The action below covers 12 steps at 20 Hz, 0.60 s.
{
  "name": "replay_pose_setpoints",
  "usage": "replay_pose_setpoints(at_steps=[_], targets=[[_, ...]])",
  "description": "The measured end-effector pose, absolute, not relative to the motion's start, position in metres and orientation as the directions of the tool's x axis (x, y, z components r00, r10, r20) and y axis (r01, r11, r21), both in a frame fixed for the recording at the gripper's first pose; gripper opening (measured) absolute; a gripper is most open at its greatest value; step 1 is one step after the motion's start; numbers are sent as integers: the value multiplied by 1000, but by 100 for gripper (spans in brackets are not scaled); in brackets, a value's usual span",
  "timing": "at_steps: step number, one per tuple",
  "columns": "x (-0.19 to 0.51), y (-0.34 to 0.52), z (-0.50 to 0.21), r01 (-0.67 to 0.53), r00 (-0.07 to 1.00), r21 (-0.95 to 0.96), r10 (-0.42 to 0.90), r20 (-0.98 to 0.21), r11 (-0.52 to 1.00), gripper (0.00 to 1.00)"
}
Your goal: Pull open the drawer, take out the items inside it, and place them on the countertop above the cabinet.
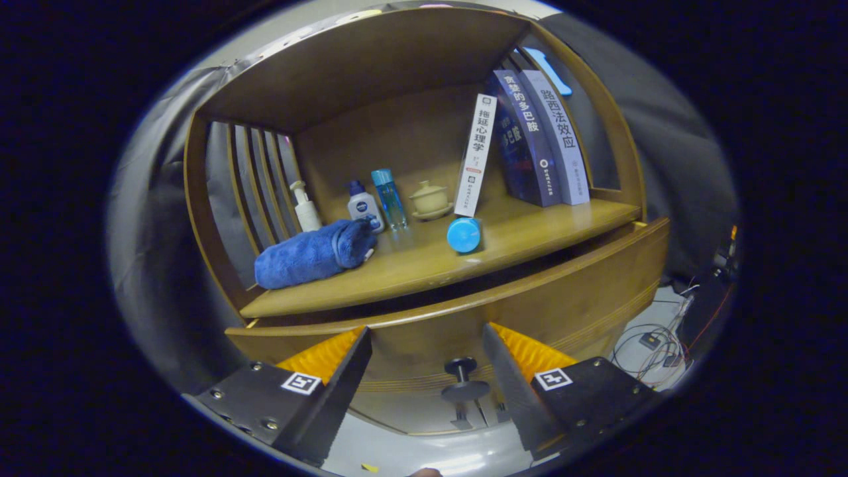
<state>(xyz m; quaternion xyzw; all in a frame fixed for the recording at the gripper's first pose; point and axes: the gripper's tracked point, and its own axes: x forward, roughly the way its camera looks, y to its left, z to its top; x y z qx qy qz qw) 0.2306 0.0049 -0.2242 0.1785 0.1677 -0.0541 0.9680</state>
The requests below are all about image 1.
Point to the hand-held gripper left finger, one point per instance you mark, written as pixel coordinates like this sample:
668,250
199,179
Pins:
331,411

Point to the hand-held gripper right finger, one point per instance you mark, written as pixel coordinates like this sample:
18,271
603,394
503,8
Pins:
520,411

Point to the wooden drawer with black knob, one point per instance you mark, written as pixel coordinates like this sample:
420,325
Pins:
430,331

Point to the blue cosmetic tube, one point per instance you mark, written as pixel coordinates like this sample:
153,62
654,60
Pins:
464,235

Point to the wooden cabinet door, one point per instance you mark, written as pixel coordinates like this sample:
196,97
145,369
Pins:
411,414
493,407

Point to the wooden countertop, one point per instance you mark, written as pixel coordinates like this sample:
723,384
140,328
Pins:
424,265

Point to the wooden cabinet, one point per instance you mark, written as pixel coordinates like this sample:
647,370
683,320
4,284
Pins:
397,132

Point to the blue folded towel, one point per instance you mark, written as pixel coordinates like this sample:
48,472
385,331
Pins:
305,258

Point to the white pump bottle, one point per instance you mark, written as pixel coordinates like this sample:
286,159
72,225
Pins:
308,215

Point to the white bottle with blue cap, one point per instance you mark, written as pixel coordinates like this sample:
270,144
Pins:
363,209

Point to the clear blue bottle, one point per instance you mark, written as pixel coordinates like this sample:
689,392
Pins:
391,202

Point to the beige lidded tea cup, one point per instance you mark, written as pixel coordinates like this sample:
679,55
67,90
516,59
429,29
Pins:
430,200

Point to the white book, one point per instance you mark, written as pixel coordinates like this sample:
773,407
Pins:
477,156

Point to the dark blue book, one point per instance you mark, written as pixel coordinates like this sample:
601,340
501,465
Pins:
530,146

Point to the pale lilac book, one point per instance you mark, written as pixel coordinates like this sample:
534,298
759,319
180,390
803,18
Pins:
563,139

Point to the black device with orange part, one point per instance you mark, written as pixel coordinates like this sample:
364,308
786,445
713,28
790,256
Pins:
733,233

